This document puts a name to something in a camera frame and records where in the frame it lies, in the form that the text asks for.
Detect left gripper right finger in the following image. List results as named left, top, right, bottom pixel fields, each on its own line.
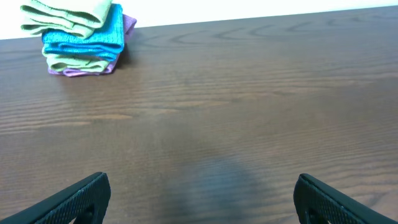
left=293, top=174, right=397, bottom=224

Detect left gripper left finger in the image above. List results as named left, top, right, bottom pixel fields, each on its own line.
left=1, top=172, right=111, bottom=224

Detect green microfiber cloth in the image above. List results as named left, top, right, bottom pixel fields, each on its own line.
left=20, top=0, right=112, bottom=39

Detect folded light green cloth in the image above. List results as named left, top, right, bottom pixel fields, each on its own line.
left=42, top=49, right=110, bottom=72

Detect folded blue cloth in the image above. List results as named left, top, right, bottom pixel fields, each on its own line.
left=42, top=4, right=124, bottom=62

